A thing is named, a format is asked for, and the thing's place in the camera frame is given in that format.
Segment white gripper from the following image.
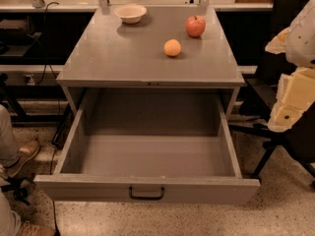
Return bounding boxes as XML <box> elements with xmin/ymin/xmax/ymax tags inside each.
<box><xmin>265</xmin><ymin>0</ymin><xmax>315</xmax><ymax>133</ymax></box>

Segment orange fruit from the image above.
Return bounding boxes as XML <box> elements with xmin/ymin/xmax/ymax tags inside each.
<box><xmin>163</xmin><ymin>39</ymin><xmax>181</xmax><ymax>57</ymax></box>

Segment open grey top drawer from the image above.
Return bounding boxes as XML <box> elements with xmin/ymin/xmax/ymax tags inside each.
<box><xmin>35</xmin><ymin>88</ymin><xmax>260</xmax><ymax>205</ymax></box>

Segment black office chair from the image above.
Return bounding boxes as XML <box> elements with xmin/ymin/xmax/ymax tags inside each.
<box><xmin>230</xmin><ymin>0</ymin><xmax>315</xmax><ymax>179</ymax></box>

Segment red apple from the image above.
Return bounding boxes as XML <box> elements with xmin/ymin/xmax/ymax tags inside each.
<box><xmin>185</xmin><ymin>15</ymin><xmax>206</xmax><ymax>37</ymax></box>

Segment grey metal cabinet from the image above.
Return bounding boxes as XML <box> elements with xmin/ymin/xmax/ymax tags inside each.
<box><xmin>57</xmin><ymin>6</ymin><xmax>244</xmax><ymax>114</ymax></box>

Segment white bowl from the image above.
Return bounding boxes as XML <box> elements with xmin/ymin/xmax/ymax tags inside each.
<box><xmin>114</xmin><ymin>4</ymin><xmax>147</xmax><ymax>25</ymax></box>

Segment grey trouser leg upper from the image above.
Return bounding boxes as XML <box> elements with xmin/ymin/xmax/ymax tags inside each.
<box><xmin>0</xmin><ymin>105</ymin><xmax>20</xmax><ymax>168</ymax></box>

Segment grey trouser leg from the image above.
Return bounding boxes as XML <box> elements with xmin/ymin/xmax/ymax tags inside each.
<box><xmin>0</xmin><ymin>192</ymin><xmax>22</xmax><ymax>236</ymax></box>
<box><xmin>0</xmin><ymin>105</ymin><xmax>20</xmax><ymax>168</ymax></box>

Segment brown shoe upper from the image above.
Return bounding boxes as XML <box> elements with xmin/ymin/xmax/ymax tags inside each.
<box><xmin>4</xmin><ymin>140</ymin><xmax>40</xmax><ymax>177</ymax></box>

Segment brown shoe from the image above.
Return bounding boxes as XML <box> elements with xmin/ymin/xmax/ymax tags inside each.
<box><xmin>16</xmin><ymin>221</ymin><xmax>55</xmax><ymax>236</ymax></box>
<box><xmin>4</xmin><ymin>140</ymin><xmax>40</xmax><ymax>177</ymax></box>

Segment brown shoe lower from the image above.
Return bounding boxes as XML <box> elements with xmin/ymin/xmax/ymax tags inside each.
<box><xmin>16</xmin><ymin>221</ymin><xmax>55</xmax><ymax>236</ymax></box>

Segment grey trouser leg lower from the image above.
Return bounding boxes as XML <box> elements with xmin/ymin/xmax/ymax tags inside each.
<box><xmin>0</xmin><ymin>192</ymin><xmax>22</xmax><ymax>236</ymax></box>

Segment black drawer handle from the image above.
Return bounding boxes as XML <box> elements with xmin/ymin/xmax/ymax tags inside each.
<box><xmin>128</xmin><ymin>187</ymin><xmax>164</xmax><ymax>201</ymax></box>

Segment black power cable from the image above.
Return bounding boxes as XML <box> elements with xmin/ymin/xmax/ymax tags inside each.
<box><xmin>33</xmin><ymin>1</ymin><xmax>61</xmax><ymax>87</ymax></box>

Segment wall power outlet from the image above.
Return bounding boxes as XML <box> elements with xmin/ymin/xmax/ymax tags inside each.
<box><xmin>24</xmin><ymin>75</ymin><xmax>35</xmax><ymax>86</ymax></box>

